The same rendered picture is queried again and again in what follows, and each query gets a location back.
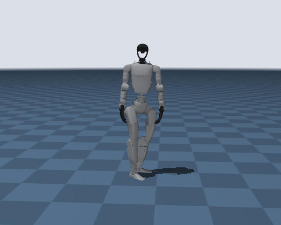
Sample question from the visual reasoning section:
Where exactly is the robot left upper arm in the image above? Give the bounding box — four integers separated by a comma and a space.
152, 65, 163, 92

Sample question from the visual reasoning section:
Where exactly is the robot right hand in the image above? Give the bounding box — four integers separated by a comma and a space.
119, 105, 127, 123

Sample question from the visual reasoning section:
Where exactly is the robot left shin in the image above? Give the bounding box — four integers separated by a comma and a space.
137, 144, 149, 170

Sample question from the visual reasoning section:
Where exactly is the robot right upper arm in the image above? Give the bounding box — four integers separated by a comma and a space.
122, 64, 132, 91

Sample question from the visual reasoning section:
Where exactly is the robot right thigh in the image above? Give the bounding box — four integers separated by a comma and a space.
124, 105, 139, 145

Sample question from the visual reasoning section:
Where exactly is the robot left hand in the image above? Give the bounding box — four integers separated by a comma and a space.
155, 106, 164, 124

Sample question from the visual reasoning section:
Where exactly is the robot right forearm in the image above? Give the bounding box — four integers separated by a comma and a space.
118, 84, 127, 108

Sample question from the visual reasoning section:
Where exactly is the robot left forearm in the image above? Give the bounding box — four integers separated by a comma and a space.
157, 91, 165, 109

